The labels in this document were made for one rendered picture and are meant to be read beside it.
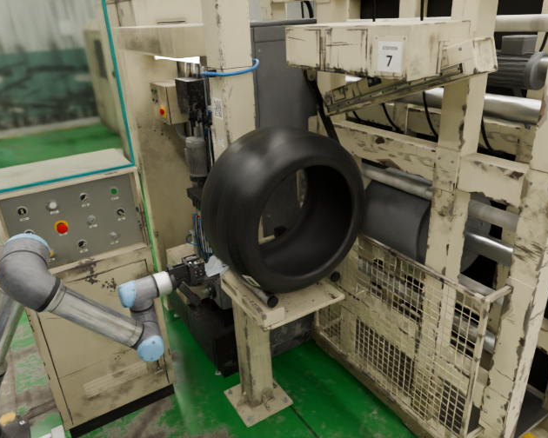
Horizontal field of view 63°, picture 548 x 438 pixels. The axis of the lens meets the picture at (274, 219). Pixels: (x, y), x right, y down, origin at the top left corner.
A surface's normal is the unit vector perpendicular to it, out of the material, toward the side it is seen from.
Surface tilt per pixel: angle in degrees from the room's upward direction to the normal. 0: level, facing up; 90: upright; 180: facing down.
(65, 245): 90
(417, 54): 90
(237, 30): 90
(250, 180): 59
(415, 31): 90
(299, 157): 79
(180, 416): 0
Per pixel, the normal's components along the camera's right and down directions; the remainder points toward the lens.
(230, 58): 0.52, 0.33
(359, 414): -0.05, -0.91
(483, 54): 0.48, 0.04
